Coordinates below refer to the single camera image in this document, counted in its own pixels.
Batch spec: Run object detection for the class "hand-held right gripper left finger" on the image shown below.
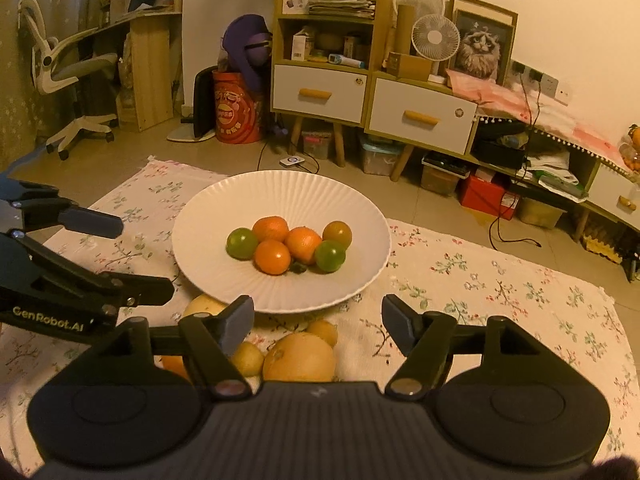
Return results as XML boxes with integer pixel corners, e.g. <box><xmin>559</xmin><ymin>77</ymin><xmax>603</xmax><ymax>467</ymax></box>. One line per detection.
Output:
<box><xmin>85</xmin><ymin>295</ymin><xmax>256</xmax><ymax>402</ymax></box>

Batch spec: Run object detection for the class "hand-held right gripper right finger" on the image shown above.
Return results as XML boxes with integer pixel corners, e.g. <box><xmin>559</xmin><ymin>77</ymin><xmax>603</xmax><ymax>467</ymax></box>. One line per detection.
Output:
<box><xmin>381</xmin><ymin>294</ymin><xmax>551</xmax><ymax>402</ymax></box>

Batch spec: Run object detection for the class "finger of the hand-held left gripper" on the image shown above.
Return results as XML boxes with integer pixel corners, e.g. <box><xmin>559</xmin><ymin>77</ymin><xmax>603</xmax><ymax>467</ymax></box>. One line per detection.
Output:
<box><xmin>0</xmin><ymin>179</ymin><xmax>124</xmax><ymax>239</ymax></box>
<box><xmin>0</xmin><ymin>232</ymin><xmax>175</xmax><ymax>318</ymax></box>

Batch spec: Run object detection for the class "small yellow plum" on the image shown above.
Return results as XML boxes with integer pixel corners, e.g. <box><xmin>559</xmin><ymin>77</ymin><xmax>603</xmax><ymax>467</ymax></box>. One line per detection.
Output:
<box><xmin>231</xmin><ymin>341</ymin><xmax>265</xmax><ymax>378</ymax></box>
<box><xmin>306</xmin><ymin>319</ymin><xmax>339</xmax><ymax>350</ymax></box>

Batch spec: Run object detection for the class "pale yellow pear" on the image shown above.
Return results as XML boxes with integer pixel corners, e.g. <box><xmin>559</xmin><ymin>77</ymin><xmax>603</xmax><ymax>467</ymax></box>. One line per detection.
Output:
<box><xmin>181</xmin><ymin>294</ymin><xmax>231</xmax><ymax>318</ymax></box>

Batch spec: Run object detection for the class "large tan pear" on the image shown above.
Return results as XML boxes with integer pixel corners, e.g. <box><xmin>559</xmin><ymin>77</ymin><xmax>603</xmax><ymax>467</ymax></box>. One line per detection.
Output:
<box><xmin>262</xmin><ymin>332</ymin><xmax>337</xmax><ymax>383</ymax></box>

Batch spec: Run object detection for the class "leafless tangerine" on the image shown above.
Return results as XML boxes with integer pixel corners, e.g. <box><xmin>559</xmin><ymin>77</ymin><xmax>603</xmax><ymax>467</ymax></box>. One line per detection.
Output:
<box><xmin>159</xmin><ymin>354</ymin><xmax>193</xmax><ymax>382</ymax></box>

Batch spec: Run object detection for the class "orange tomato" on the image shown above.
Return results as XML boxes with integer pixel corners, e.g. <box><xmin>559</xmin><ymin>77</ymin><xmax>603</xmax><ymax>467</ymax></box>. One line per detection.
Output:
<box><xmin>251</xmin><ymin>215</ymin><xmax>291</xmax><ymax>245</ymax></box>
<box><xmin>253</xmin><ymin>239</ymin><xmax>292</xmax><ymax>276</ymax></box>

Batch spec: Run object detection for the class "large green tomato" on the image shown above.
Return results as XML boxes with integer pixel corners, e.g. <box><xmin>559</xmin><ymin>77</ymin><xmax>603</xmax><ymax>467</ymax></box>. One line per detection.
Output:
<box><xmin>226</xmin><ymin>227</ymin><xmax>259</xmax><ymax>261</ymax></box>

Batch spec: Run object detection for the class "small green tomato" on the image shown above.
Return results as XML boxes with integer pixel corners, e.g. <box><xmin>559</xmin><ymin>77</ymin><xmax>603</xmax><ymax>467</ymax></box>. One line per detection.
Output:
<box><xmin>314</xmin><ymin>240</ymin><xmax>347</xmax><ymax>274</ymax></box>

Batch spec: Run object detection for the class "leafy tangerine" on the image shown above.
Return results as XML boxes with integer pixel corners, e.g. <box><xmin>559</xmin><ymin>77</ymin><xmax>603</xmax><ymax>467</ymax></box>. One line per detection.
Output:
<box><xmin>285</xmin><ymin>226</ymin><xmax>323</xmax><ymax>275</ymax></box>

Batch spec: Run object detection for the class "white ribbed plate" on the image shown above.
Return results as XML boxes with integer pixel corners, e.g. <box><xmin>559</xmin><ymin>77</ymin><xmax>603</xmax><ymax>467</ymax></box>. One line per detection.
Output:
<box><xmin>171</xmin><ymin>170</ymin><xmax>392</xmax><ymax>315</ymax></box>

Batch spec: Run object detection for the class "brownish green tomato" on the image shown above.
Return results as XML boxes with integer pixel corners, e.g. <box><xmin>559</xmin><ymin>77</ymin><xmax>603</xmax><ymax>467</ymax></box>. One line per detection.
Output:
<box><xmin>322</xmin><ymin>220</ymin><xmax>353</xmax><ymax>251</ymax></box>

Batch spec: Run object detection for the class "floral tablecloth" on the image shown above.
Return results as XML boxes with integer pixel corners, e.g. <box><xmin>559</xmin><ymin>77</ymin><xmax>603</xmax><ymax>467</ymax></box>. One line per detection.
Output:
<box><xmin>0</xmin><ymin>157</ymin><xmax>638</xmax><ymax>466</ymax></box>

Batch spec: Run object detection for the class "brown storage box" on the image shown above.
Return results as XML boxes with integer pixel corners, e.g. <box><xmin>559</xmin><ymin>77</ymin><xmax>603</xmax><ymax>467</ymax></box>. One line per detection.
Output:
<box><xmin>421</xmin><ymin>152</ymin><xmax>471</xmax><ymax>197</ymax></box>

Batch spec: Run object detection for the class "bright red box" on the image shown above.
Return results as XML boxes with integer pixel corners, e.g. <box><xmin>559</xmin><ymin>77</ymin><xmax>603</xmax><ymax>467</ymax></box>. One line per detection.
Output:
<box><xmin>460</xmin><ymin>174</ymin><xmax>521</xmax><ymax>221</ymax></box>

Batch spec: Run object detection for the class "white office chair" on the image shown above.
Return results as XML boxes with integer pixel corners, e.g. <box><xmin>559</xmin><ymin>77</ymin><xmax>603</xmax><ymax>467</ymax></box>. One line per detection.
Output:
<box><xmin>17</xmin><ymin>0</ymin><xmax>121</xmax><ymax>161</ymax></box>

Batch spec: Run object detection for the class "wooden desk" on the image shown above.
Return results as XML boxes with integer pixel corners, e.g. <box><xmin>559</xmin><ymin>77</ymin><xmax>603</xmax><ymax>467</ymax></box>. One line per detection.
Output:
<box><xmin>95</xmin><ymin>7</ymin><xmax>183</xmax><ymax>133</ymax></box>

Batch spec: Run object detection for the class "low wooden drawer cabinet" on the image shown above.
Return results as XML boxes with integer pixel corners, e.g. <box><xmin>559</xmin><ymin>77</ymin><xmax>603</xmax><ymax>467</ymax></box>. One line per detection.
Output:
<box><xmin>364</xmin><ymin>70</ymin><xmax>480</xmax><ymax>182</ymax></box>

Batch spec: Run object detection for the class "black panel on white base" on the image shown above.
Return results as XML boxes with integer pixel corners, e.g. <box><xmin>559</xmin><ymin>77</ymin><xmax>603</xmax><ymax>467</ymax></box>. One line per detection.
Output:
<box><xmin>166</xmin><ymin>66</ymin><xmax>218</xmax><ymax>143</ymax></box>

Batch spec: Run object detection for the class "clear storage box blue lid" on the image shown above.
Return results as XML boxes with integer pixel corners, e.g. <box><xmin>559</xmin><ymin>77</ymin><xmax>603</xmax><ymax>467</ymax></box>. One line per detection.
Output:
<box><xmin>359</xmin><ymin>132</ymin><xmax>407</xmax><ymax>177</ymax></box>

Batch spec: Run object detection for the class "beige storage box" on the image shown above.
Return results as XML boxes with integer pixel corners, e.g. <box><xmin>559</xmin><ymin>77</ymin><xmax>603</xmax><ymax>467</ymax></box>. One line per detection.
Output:
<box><xmin>517</xmin><ymin>196</ymin><xmax>566</xmax><ymax>230</ymax></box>

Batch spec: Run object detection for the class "red printed drum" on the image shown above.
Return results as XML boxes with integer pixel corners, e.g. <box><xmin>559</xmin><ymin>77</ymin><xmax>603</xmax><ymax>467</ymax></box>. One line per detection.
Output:
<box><xmin>212</xmin><ymin>70</ymin><xmax>265</xmax><ymax>145</ymax></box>

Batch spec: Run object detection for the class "small clear plastic box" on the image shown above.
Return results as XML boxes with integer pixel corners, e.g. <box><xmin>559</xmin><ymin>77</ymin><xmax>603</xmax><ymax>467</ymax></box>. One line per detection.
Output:
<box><xmin>301</xmin><ymin>130</ymin><xmax>335</xmax><ymax>160</ymax></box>

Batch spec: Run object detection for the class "black media device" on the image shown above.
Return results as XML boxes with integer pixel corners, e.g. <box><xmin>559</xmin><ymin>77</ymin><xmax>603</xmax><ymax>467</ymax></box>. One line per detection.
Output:
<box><xmin>472</xmin><ymin>122</ymin><xmax>528</xmax><ymax>170</ymax></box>

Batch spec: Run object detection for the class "long wooden media stand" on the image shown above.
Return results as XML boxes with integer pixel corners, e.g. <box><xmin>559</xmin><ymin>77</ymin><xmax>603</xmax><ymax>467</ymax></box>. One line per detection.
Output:
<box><xmin>472</xmin><ymin>110</ymin><xmax>640</xmax><ymax>243</ymax></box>

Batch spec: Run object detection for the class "yellow scalloped tray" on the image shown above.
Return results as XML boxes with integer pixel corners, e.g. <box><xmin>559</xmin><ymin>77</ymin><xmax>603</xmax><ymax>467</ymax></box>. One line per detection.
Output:
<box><xmin>582</xmin><ymin>232</ymin><xmax>626</xmax><ymax>265</ymax></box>

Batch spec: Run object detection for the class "pile of papers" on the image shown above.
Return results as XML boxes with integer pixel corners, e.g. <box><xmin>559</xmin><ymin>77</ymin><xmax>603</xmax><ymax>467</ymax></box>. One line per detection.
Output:
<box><xmin>525</xmin><ymin>147</ymin><xmax>588</xmax><ymax>201</ymax></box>

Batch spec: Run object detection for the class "large white drawer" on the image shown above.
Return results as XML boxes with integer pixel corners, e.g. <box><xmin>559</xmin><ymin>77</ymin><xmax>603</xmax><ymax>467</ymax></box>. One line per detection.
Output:
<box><xmin>369</xmin><ymin>78</ymin><xmax>477</xmax><ymax>155</ymax></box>
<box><xmin>274</xmin><ymin>64</ymin><xmax>368</xmax><ymax>125</ymax></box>

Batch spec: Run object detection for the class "purple plush toy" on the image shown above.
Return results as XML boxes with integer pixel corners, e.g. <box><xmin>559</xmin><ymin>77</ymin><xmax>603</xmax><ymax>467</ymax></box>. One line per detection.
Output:
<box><xmin>221</xmin><ymin>15</ymin><xmax>275</xmax><ymax>93</ymax></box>

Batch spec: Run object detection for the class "pink cloth with pompom trim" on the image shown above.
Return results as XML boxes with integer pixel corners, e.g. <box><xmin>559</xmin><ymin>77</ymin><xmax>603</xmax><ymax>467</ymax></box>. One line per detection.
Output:
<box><xmin>446</xmin><ymin>69</ymin><xmax>631</xmax><ymax>171</ymax></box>

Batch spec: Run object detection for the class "small white drawer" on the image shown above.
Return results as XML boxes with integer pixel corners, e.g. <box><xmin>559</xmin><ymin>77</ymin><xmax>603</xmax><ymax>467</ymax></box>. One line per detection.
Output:
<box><xmin>587</xmin><ymin>165</ymin><xmax>640</xmax><ymax>221</ymax></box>

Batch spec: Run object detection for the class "plain cardboard box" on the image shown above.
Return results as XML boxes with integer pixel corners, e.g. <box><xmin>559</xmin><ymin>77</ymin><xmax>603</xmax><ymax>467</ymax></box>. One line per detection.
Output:
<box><xmin>387</xmin><ymin>51</ymin><xmax>432</xmax><ymax>82</ymax></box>

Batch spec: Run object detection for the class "tall wooden shelf cabinet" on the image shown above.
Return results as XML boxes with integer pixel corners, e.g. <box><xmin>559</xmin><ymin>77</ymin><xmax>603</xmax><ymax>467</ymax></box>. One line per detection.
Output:
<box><xmin>271</xmin><ymin>0</ymin><xmax>396</xmax><ymax>168</ymax></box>

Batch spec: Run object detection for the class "white infrared thermometer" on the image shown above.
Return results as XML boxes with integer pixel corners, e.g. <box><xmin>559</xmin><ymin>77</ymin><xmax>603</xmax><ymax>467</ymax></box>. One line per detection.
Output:
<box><xmin>327</xmin><ymin>52</ymin><xmax>366</xmax><ymax>69</ymax></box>

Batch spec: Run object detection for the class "white carton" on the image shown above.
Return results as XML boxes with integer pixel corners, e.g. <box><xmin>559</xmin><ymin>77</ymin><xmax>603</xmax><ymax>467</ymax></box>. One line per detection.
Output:
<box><xmin>291</xmin><ymin>27</ymin><xmax>317</xmax><ymax>61</ymax></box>

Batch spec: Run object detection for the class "small white fan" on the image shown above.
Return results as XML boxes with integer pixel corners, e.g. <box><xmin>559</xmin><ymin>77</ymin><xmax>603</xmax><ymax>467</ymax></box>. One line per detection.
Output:
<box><xmin>411</xmin><ymin>14</ymin><xmax>461</xmax><ymax>83</ymax></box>

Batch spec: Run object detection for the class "framed cat picture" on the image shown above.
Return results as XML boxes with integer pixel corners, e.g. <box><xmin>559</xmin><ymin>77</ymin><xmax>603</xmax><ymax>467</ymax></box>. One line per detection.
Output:
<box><xmin>447</xmin><ymin>0</ymin><xmax>518</xmax><ymax>86</ymax></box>

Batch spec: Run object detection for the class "cardboard tube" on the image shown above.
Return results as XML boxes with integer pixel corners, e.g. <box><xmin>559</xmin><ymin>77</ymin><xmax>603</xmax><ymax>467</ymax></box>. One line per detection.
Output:
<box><xmin>396</xmin><ymin>4</ymin><xmax>416</xmax><ymax>56</ymax></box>

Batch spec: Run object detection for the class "stack of newspapers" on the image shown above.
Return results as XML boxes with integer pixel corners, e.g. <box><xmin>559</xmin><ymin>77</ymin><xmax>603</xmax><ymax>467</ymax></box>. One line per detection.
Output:
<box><xmin>307</xmin><ymin>0</ymin><xmax>377</xmax><ymax>20</ymax></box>

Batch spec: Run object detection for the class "black cable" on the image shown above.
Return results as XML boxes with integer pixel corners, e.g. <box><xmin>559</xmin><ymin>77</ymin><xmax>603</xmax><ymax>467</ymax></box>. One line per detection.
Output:
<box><xmin>489</xmin><ymin>215</ymin><xmax>543</xmax><ymax>252</ymax></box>

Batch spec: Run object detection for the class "wire stand with oranges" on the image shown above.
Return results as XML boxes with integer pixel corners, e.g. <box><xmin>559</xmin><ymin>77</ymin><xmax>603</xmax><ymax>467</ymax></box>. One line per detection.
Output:
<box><xmin>617</xmin><ymin>124</ymin><xmax>640</xmax><ymax>183</ymax></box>

